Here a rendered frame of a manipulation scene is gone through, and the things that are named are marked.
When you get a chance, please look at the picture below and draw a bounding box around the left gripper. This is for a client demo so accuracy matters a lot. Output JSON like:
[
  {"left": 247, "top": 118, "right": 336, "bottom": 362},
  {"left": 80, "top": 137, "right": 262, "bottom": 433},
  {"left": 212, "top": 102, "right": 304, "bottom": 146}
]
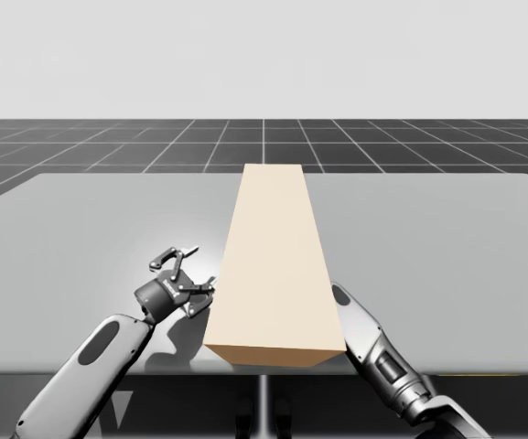
[{"left": 134, "top": 245, "right": 219, "bottom": 326}]

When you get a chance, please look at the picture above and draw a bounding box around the tall board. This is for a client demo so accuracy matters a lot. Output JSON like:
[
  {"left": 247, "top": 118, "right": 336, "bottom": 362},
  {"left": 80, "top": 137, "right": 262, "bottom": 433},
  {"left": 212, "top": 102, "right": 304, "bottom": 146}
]
[{"left": 202, "top": 163, "right": 347, "bottom": 369}]

